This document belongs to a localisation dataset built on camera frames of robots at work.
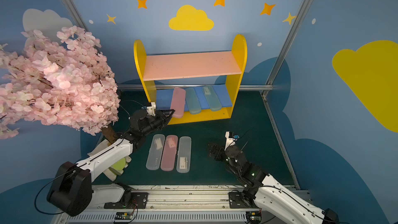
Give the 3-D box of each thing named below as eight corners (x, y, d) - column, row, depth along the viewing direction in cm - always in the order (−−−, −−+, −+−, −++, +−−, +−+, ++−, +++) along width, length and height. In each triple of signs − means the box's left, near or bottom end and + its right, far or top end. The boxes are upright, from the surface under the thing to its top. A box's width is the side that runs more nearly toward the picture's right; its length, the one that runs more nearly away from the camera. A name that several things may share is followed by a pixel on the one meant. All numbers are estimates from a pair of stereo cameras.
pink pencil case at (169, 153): (159, 170, 86) (159, 169, 85) (168, 136, 100) (167, 134, 98) (172, 171, 86) (171, 170, 84) (179, 137, 100) (178, 135, 98)
